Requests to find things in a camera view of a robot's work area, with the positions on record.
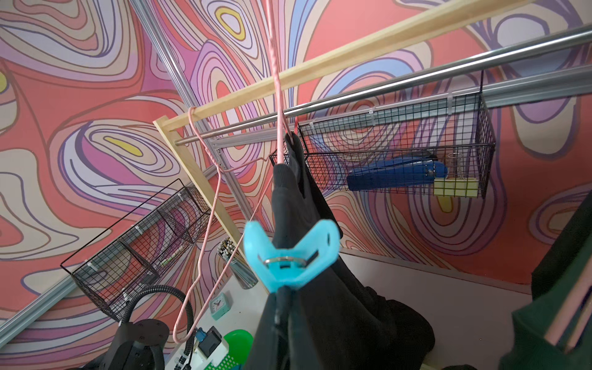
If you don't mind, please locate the pink hanger of black shirt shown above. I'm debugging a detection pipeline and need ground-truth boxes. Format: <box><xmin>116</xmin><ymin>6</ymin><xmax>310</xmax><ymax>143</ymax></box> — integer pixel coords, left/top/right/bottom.
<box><xmin>265</xmin><ymin>0</ymin><xmax>289</xmax><ymax>164</ymax></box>

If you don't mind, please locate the light blue clothespin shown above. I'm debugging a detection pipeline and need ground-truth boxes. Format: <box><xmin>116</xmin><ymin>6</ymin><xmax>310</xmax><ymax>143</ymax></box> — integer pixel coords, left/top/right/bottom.
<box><xmin>243</xmin><ymin>220</ymin><xmax>340</xmax><ymax>293</ymax></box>

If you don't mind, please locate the black t-shirt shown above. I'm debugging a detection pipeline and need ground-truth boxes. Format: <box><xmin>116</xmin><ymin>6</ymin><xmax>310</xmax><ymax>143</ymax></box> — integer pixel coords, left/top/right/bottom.
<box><xmin>245</xmin><ymin>134</ymin><xmax>435</xmax><ymax>369</ymax></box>

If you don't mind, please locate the pink hanger of teal shirt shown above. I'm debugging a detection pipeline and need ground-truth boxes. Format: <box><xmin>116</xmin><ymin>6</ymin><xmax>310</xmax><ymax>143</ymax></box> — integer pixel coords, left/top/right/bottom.
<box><xmin>172</xmin><ymin>106</ymin><xmax>271</xmax><ymax>345</ymax></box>

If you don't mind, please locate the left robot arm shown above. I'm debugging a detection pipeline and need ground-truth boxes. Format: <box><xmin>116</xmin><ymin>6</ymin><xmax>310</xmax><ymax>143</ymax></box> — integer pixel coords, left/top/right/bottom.
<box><xmin>82</xmin><ymin>285</ymin><xmax>186</xmax><ymax>369</ymax></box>

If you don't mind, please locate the pink hanger of green shirt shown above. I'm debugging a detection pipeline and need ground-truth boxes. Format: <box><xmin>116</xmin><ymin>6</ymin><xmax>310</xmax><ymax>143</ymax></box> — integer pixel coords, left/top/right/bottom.
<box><xmin>544</xmin><ymin>261</ymin><xmax>591</xmax><ymax>352</ymax></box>

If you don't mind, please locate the clear pencil cup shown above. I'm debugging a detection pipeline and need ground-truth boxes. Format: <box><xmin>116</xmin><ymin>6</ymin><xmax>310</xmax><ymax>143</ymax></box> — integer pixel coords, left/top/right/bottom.
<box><xmin>217</xmin><ymin>238</ymin><xmax>258</xmax><ymax>290</ymax></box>

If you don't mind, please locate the blue item in basket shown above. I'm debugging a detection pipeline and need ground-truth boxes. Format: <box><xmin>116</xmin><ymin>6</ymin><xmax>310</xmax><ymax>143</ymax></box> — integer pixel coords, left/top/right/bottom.
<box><xmin>346</xmin><ymin>156</ymin><xmax>449</xmax><ymax>191</ymax></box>

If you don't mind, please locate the green plastic basket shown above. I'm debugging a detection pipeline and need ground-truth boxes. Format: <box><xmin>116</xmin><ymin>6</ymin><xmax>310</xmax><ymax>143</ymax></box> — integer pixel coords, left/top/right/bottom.
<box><xmin>205</xmin><ymin>329</ymin><xmax>254</xmax><ymax>370</ymax></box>

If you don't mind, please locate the dark green t-shirt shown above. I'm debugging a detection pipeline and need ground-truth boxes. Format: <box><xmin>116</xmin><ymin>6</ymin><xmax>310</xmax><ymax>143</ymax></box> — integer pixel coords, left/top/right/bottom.
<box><xmin>498</xmin><ymin>196</ymin><xmax>591</xmax><ymax>369</ymax></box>

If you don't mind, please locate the wooden clothes rack frame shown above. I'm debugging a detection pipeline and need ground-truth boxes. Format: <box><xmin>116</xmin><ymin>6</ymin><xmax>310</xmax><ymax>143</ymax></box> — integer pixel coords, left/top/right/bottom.
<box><xmin>156</xmin><ymin>1</ymin><xmax>527</xmax><ymax>268</ymax></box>

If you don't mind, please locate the black wire basket back wall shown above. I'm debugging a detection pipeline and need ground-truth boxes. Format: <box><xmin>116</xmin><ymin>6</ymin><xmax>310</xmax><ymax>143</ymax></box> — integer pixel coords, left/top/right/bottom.
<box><xmin>296</xmin><ymin>71</ymin><xmax>496</xmax><ymax>198</ymax></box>

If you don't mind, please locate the black wire basket wall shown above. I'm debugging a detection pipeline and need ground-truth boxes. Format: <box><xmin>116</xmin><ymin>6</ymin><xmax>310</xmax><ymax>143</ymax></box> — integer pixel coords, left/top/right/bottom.
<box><xmin>60</xmin><ymin>179</ymin><xmax>210</xmax><ymax>322</ymax></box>
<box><xmin>296</xmin><ymin>71</ymin><xmax>496</xmax><ymax>198</ymax></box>

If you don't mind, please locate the black wire basket left wall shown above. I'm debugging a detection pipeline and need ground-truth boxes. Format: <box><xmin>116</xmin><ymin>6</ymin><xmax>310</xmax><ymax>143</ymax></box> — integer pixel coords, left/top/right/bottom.
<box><xmin>60</xmin><ymin>179</ymin><xmax>210</xmax><ymax>322</ymax></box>

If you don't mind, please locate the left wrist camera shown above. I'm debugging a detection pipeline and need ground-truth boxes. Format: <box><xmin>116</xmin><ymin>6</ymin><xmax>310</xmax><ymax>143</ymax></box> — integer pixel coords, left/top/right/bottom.
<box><xmin>165</xmin><ymin>326</ymin><xmax>230</xmax><ymax>370</ymax></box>

